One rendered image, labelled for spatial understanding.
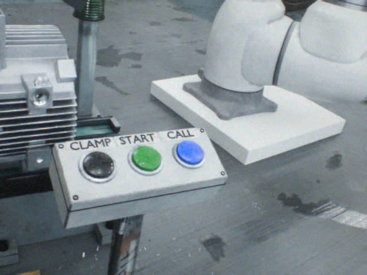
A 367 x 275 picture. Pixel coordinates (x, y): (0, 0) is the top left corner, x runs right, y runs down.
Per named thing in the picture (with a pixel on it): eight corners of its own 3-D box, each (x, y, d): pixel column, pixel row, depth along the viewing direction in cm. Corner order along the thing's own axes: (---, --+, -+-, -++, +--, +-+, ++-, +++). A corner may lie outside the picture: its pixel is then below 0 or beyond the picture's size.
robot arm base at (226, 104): (225, 75, 132) (229, 57, 129) (279, 110, 117) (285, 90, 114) (171, 81, 122) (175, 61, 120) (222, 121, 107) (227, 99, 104)
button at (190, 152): (178, 173, 49) (183, 163, 48) (168, 150, 50) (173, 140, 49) (203, 169, 50) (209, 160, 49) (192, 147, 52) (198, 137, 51)
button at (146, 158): (133, 180, 47) (138, 170, 45) (125, 156, 48) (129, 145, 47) (161, 176, 48) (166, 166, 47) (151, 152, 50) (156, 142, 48)
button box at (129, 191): (62, 231, 45) (70, 203, 41) (47, 170, 49) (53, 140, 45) (213, 201, 53) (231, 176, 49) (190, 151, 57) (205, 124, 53)
